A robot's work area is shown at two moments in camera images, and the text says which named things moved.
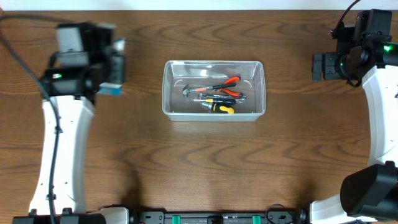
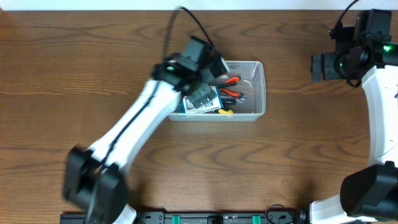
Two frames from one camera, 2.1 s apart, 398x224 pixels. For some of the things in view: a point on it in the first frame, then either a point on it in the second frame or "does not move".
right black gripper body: [335, 66] does not move
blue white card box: [111, 89] → [187, 106]
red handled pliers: [231, 79] does not move
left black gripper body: [115, 70] → [198, 90]
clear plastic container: [175, 74] does not move
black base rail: [280, 217] does not move
